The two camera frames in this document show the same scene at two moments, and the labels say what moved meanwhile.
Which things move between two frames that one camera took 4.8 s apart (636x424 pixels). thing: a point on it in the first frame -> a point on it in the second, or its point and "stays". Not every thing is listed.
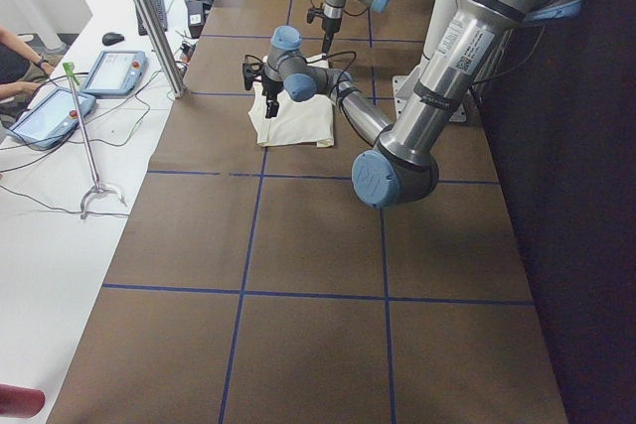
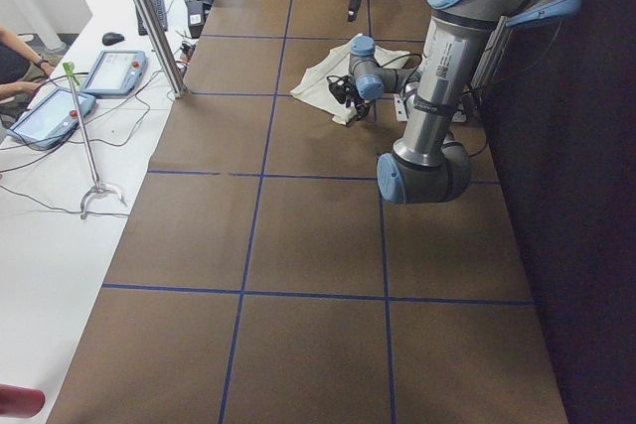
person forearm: (13, 41) stays
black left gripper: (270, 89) -> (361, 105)
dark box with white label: (196, 18) stays
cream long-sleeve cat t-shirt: (299, 122) -> (313, 84)
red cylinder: (20, 401) stays
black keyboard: (158, 0) stays
